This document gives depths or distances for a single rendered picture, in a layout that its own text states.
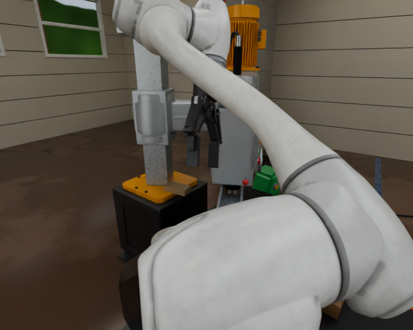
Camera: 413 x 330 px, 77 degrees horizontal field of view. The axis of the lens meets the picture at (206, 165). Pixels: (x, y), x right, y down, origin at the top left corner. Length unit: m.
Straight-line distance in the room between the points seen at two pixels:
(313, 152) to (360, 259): 0.15
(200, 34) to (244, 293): 0.57
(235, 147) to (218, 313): 1.15
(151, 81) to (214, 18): 1.35
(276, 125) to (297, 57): 5.74
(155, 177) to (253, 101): 1.79
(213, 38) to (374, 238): 0.54
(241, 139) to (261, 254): 1.11
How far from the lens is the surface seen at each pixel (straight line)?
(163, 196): 2.06
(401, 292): 0.34
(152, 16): 0.60
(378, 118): 6.08
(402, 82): 6.01
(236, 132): 1.32
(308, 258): 0.27
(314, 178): 0.37
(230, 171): 1.39
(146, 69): 2.01
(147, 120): 1.98
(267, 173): 3.11
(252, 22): 1.96
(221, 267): 0.24
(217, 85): 0.49
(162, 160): 2.12
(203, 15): 0.70
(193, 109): 0.61
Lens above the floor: 1.75
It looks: 22 degrees down
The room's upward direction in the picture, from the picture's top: straight up
